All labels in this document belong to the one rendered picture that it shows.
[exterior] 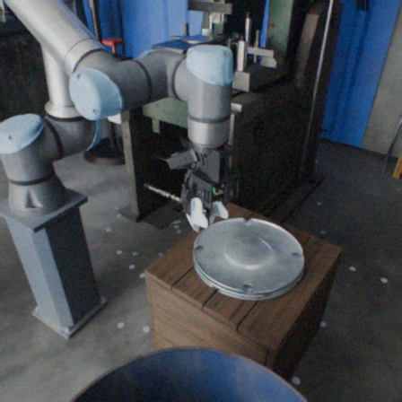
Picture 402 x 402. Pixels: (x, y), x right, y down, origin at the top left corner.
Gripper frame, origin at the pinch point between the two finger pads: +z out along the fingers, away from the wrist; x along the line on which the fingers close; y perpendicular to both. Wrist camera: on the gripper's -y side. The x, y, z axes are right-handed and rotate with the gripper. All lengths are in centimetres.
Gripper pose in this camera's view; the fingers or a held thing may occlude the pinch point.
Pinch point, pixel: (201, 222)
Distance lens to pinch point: 78.3
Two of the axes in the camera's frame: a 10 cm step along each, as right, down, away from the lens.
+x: 7.9, -3.4, 5.0
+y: 6.1, 4.5, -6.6
